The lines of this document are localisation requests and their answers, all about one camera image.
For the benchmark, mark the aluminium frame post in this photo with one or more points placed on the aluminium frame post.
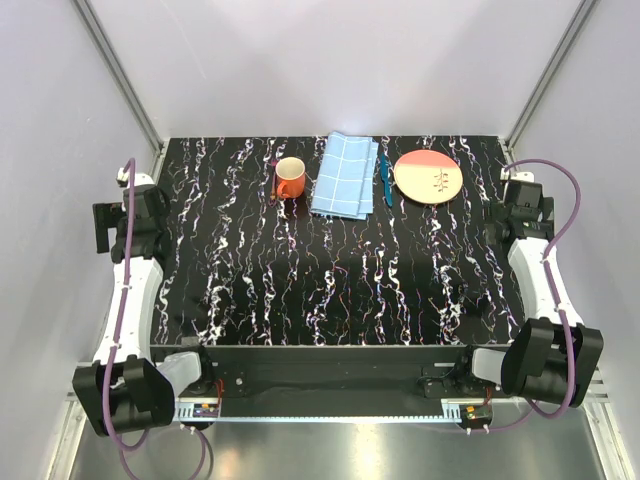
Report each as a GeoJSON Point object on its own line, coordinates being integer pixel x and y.
{"type": "Point", "coordinates": [107, 52]}
{"type": "Point", "coordinates": [568, 39]}

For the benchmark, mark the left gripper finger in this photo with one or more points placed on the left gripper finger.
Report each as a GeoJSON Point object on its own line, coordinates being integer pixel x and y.
{"type": "Point", "coordinates": [102, 228]}
{"type": "Point", "coordinates": [107, 212]}

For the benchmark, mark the right aluminium frame post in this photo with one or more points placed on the right aluminium frame post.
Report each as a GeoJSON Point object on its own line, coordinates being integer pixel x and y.
{"type": "Point", "coordinates": [568, 39]}

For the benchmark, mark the grey cable duct rail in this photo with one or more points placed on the grey cable duct rail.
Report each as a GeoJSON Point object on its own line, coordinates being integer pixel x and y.
{"type": "Point", "coordinates": [209, 411]}

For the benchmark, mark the blue plastic knife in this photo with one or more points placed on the blue plastic knife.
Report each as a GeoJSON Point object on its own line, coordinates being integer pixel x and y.
{"type": "Point", "coordinates": [385, 177]}

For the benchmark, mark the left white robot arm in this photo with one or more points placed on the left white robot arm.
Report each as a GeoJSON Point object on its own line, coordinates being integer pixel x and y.
{"type": "Point", "coordinates": [123, 390]}

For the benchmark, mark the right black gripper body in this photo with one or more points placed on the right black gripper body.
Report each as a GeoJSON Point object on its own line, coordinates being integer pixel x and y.
{"type": "Point", "coordinates": [492, 214]}

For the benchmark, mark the blue checked cloth napkin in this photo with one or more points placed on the blue checked cloth napkin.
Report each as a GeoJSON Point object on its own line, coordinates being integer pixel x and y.
{"type": "Point", "coordinates": [344, 184]}

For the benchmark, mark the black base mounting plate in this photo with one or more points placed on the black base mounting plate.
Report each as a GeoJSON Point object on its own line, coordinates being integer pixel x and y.
{"type": "Point", "coordinates": [252, 374]}

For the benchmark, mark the orange ceramic mug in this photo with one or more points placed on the orange ceramic mug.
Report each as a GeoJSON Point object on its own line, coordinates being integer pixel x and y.
{"type": "Point", "coordinates": [291, 178]}

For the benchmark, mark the left aluminium frame post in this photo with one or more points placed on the left aluminium frame post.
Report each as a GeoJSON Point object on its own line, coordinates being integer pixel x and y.
{"type": "Point", "coordinates": [107, 52]}

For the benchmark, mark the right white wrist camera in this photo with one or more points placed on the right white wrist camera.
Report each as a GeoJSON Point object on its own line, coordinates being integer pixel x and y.
{"type": "Point", "coordinates": [509, 174]}

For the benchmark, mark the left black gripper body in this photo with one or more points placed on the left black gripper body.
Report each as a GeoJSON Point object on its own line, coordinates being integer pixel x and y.
{"type": "Point", "coordinates": [122, 229]}

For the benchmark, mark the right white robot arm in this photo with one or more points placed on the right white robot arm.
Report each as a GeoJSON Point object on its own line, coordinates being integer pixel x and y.
{"type": "Point", "coordinates": [554, 356]}

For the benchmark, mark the pink and cream plate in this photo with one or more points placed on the pink and cream plate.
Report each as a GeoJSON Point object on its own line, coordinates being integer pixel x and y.
{"type": "Point", "coordinates": [428, 177]}

